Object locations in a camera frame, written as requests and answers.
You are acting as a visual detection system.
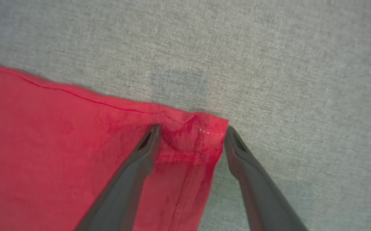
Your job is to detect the grey fabric sofa seat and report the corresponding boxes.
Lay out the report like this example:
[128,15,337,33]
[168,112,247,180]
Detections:
[0,0,371,231]

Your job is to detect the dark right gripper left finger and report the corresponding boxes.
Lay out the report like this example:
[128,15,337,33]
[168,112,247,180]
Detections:
[74,124,162,231]

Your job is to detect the red and white t-shirt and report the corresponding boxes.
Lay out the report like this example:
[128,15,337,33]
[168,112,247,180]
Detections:
[0,59,230,231]

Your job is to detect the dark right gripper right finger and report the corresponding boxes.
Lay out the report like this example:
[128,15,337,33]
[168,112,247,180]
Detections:
[223,125,309,231]

